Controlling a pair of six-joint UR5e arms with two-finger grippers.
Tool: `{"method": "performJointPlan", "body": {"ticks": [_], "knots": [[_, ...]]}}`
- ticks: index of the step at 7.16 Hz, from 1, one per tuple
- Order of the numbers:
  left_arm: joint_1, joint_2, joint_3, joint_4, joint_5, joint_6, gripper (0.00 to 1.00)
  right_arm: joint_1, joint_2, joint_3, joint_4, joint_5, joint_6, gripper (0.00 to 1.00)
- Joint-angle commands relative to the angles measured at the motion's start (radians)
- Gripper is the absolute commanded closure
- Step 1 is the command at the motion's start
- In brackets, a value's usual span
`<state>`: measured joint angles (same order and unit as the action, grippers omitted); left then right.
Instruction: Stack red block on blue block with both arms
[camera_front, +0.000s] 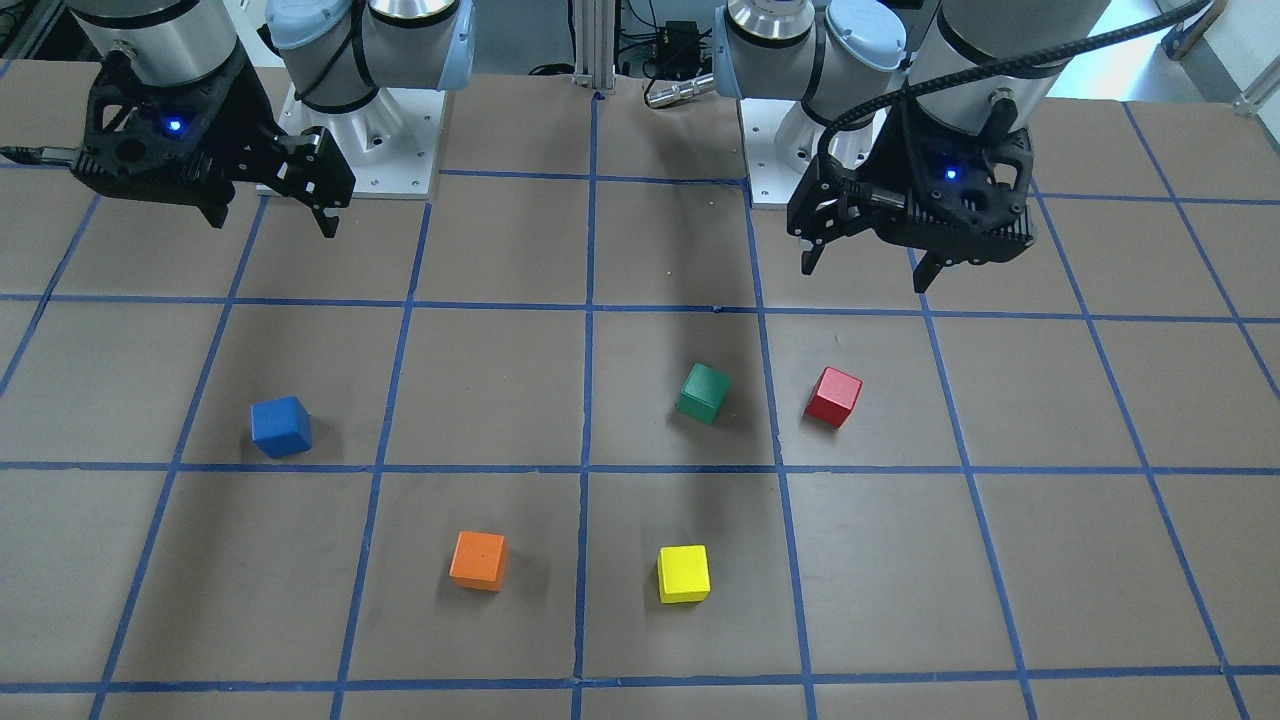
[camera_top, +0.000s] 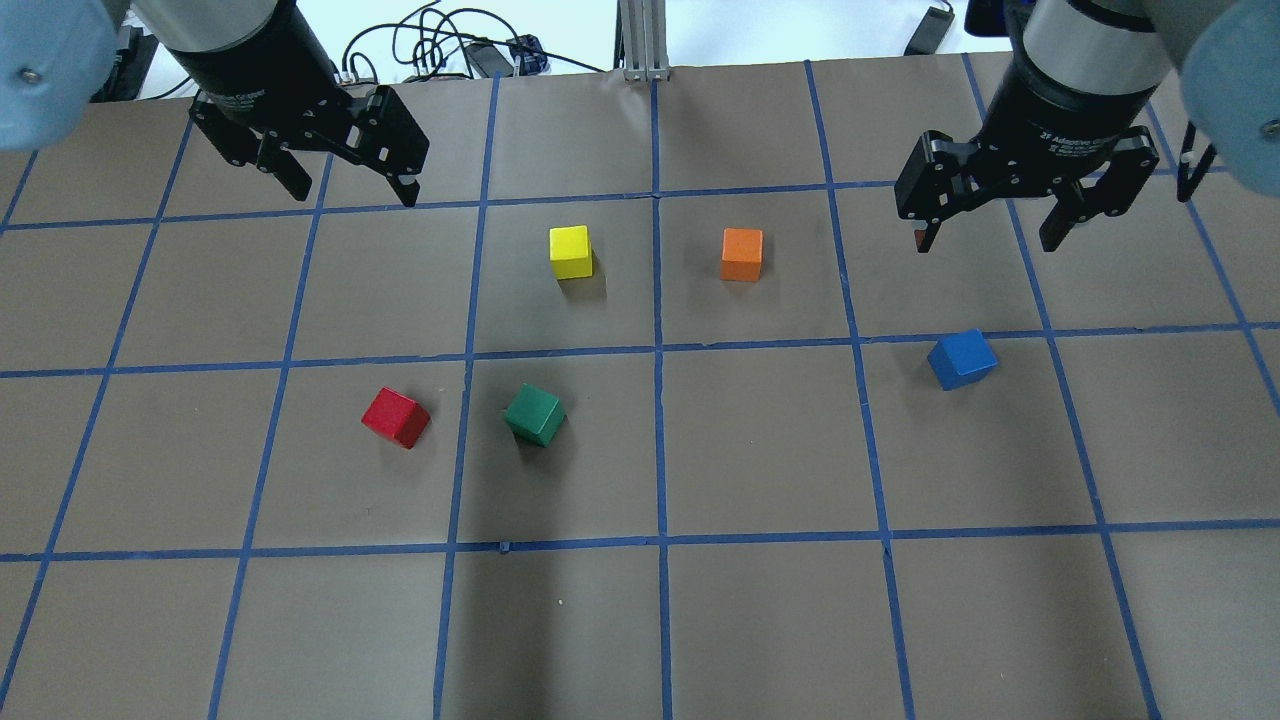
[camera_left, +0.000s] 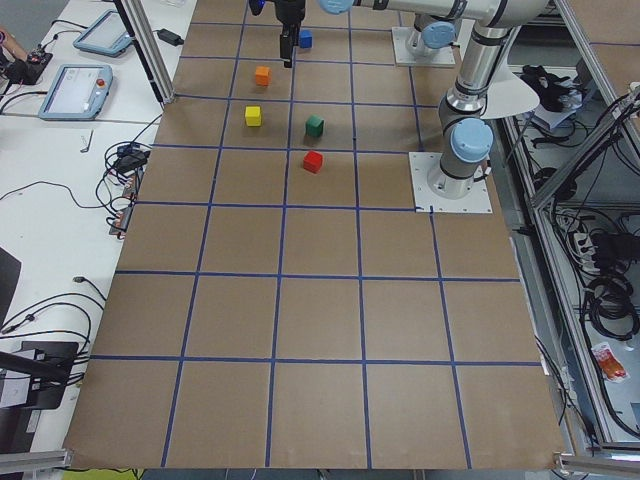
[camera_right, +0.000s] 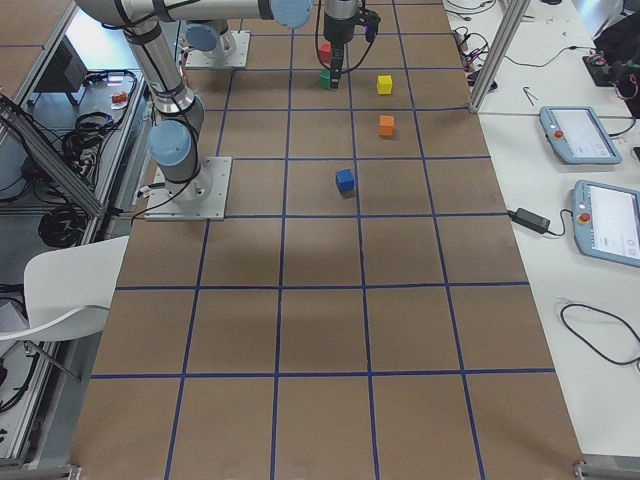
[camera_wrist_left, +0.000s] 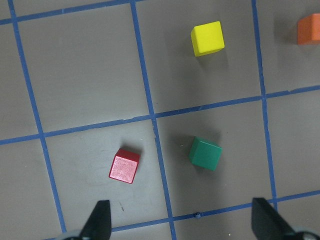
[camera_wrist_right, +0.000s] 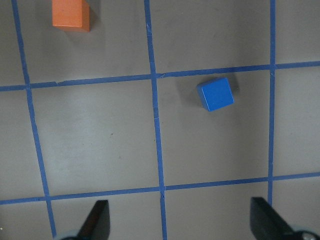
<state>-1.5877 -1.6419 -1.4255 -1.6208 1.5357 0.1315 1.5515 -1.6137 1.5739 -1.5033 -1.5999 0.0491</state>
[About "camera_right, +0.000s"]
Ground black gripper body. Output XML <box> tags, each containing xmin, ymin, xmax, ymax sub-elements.
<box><xmin>323</xmin><ymin>0</ymin><xmax>359</xmax><ymax>46</ymax></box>

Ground red wooden block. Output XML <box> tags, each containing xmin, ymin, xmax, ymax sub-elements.
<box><xmin>318</xmin><ymin>42</ymin><xmax>332</xmax><ymax>65</ymax></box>

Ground green wooden block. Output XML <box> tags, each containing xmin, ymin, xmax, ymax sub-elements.
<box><xmin>318</xmin><ymin>69</ymin><xmax>331</xmax><ymax>90</ymax></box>

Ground yellow wooden block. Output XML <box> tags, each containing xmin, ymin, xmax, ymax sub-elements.
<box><xmin>376</xmin><ymin>75</ymin><xmax>393</xmax><ymax>96</ymax></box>

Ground orange wooden block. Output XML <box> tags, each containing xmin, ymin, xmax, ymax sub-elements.
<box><xmin>378</xmin><ymin>115</ymin><xmax>395</xmax><ymax>138</ymax></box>

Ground blue wooden block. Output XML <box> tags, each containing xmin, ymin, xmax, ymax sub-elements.
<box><xmin>335</xmin><ymin>169</ymin><xmax>355</xmax><ymax>196</ymax></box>

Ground black power adapter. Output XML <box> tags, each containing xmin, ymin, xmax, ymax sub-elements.
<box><xmin>507</xmin><ymin>208</ymin><xmax>550</xmax><ymax>234</ymax></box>

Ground upper teach pendant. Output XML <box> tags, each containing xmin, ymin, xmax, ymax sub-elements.
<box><xmin>539</xmin><ymin>106</ymin><xmax>622</xmax><ymax>165</ymax></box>

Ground teach pendant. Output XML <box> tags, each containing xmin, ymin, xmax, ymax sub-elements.
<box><xmin>539</xmin><ymin>106</ymin><xmax>622</xmax><ymax>165</ymax></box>
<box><xmin>571</xmin><ymin>180</ymin><xmax>639</xmax><ymax>267</ymax></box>

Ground black box on shelf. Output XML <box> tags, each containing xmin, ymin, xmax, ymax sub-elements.
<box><xmin>34</xmin><ymin>36</ymin><xmax>88</xmax><ymax>93</ymax></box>

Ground lower teach pendant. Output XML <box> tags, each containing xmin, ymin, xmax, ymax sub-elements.
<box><xmin>571</xmin><ymin>180</ymin><xmax>639</xmax><ymax>267</ymax></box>

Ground white chair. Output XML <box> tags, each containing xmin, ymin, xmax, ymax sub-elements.
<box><xmin>1</xmin><ymin>236</ymin><xmax>129</xmax><ymax>342</ymax></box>

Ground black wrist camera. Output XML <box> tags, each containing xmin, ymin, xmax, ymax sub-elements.
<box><xmin>359</xmin><ymin>8</ymin><xmax>381</xmax><ymax>44</ymax></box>

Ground aluminium frame post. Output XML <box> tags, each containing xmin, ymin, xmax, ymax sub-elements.
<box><xmin>468</xmin><ymin>0</ymin><xmax>530</xmax><ymax>113</ymax></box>

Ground coiled black cables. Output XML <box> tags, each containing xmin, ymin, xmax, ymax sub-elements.
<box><xmin>38</xmin><ymin>202</ymin><xmax>91</xmax><ymax>249</ymax></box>

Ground black cable on table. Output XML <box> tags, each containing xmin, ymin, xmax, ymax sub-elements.
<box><xmin>558</xmin><ymin>299</ymin><xmax>640</xmax><ymax>366</ymax></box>

